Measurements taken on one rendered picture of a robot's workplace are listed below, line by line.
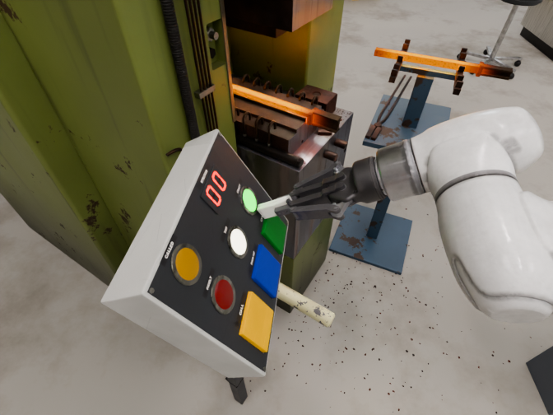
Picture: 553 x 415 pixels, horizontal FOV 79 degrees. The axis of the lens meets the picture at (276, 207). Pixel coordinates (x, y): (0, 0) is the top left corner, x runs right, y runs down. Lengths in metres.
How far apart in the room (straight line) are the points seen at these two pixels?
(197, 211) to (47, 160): 0.74
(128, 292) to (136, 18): 0.46
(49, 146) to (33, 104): 0.13
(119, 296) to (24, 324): 1.63
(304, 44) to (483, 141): 0.85
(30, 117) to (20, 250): 1.35
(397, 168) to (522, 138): 0.16
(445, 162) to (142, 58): 0.54
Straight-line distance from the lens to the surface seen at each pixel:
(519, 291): 0.44
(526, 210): 0.48
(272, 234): 0.68
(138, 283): 0.45
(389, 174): 0.54
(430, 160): 0.52
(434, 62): 1.42
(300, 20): 0.87
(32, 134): 1.15
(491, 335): 1.95
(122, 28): 0.69
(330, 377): 1.63
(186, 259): 0.48
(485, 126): 0.54
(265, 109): 1.10
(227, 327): 0.53
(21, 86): 1.11
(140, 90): 0.73
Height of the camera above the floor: 1.55
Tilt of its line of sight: 47 degrees down
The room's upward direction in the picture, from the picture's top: straight up
